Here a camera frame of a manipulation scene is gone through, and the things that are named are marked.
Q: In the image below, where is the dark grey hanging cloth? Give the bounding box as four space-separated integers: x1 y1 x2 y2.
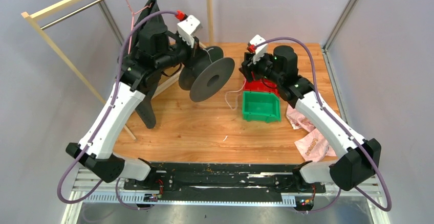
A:
121 15 169 129

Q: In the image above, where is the wooden clothes rack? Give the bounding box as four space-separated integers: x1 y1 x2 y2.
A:
20 0 218 141

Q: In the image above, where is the pink clothes hanger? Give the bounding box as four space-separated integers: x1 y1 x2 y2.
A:
122 0 153 54

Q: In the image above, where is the pink patterned cloth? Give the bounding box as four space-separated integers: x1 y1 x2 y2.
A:
286 105 336 162

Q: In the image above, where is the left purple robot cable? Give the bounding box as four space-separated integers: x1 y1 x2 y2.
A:
57 10 180 212

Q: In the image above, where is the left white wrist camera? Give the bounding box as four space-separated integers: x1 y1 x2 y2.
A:
177 15 202 49

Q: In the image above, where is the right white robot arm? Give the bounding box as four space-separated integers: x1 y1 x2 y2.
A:
239 46 381 191

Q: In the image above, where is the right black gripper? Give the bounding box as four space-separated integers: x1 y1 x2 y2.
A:
239 50 283 85

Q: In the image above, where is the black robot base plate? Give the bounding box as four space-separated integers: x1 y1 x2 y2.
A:
121 162 326 204

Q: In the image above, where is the black cable spool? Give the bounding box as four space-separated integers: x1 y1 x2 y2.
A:
178 46 235 102

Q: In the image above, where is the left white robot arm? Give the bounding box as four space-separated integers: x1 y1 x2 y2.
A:
61 70 157 189

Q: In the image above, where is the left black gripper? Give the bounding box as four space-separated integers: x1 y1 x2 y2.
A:
155 31 207 71

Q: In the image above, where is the red storage bin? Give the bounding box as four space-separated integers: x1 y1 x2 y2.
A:
243 79 279 97

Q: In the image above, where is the thin white cable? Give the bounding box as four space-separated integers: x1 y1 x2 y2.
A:
203 48 247 110

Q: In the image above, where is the green storage bin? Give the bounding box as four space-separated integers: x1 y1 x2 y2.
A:
242 91 281 123

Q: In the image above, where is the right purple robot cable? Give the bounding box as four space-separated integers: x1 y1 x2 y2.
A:
254 37 392 215

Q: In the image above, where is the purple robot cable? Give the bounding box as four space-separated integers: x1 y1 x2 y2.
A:
254 37 392 215
57 10 180 212

